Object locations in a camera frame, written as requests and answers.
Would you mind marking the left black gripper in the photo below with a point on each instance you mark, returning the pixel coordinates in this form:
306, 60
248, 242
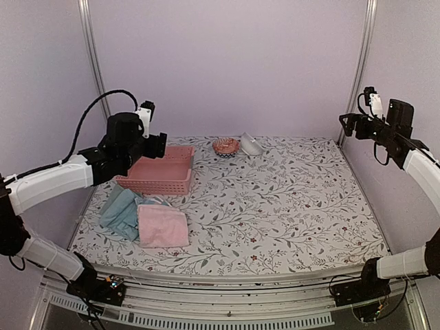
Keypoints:
158, 146

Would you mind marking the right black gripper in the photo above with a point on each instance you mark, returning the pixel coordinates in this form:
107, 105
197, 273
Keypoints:
362, 119

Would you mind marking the pink plastic basket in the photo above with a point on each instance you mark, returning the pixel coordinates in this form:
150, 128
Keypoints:
170, 175

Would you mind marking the pink terry towel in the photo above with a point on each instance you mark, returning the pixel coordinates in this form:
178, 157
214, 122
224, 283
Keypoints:
162, 227

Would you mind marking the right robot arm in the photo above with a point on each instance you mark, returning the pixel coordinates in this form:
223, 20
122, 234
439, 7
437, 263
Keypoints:
412, 156

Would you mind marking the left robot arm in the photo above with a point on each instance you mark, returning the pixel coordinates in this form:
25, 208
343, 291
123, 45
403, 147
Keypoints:
126, 141

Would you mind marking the red patterned bowl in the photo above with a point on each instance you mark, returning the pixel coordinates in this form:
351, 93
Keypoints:
226, 147

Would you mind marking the blue patterned towel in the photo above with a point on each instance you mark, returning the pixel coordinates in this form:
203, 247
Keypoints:
119, 213

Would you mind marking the white tipped bowl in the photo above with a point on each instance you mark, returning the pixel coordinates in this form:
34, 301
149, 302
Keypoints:
250, 146

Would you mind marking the floral table mat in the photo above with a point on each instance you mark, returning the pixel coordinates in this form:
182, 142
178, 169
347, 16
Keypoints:
295, 208

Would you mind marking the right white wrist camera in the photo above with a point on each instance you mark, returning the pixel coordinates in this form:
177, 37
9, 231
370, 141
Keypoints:
374, 102

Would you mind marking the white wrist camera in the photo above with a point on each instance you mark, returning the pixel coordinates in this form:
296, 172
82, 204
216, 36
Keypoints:
374, 102
145, 113

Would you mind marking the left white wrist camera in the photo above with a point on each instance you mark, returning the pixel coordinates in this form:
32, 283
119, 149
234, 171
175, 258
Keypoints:
145, 113

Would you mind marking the right aluminium frame post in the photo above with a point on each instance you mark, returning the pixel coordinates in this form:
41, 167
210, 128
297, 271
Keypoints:
367, 35

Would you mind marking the aluminium frame post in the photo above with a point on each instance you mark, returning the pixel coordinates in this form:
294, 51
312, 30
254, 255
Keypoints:
367, 35
88, 34

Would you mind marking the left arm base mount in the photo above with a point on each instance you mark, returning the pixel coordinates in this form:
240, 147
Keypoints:
88, 286

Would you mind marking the front aluminium rail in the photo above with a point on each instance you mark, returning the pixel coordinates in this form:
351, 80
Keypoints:
156, 300

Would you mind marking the left aluminium frame post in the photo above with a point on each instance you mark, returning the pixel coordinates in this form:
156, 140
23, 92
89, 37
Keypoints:
88, 34

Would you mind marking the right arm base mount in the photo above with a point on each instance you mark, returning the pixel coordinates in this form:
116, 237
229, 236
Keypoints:
367, 287

